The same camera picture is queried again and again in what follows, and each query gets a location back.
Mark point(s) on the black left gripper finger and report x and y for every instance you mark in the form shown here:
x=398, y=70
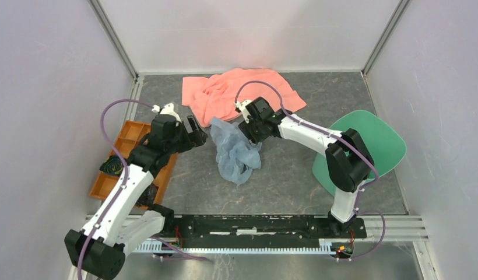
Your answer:
x=197, y=138
x=193, y=124

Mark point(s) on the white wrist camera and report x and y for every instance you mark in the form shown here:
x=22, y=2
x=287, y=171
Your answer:
x=241, y=107
x=166, y=113

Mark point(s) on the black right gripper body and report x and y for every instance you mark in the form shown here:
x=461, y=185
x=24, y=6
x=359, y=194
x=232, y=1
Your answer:
x=252, y=130

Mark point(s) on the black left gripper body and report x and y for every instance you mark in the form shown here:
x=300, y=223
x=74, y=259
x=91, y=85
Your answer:
x=181, y=143

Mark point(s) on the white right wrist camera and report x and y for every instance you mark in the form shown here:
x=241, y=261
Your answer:
x=241, y=107

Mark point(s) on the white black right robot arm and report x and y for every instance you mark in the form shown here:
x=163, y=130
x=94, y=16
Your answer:
x=348, y=160

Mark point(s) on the white cable duct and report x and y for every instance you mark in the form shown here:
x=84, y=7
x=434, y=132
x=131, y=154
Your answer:
x=322, y=248

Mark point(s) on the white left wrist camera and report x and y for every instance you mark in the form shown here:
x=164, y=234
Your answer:
x=166, y=113

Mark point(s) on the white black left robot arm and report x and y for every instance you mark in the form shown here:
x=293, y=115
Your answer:
x=102, y=245

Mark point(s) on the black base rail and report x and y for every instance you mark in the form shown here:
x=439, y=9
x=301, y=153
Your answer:
x=258, y=231

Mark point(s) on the pink cloth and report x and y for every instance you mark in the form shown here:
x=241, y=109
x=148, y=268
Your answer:
x=215, y=96

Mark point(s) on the translucent blue trash bag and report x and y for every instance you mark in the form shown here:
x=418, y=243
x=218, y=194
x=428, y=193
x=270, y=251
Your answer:
x=236, y=157

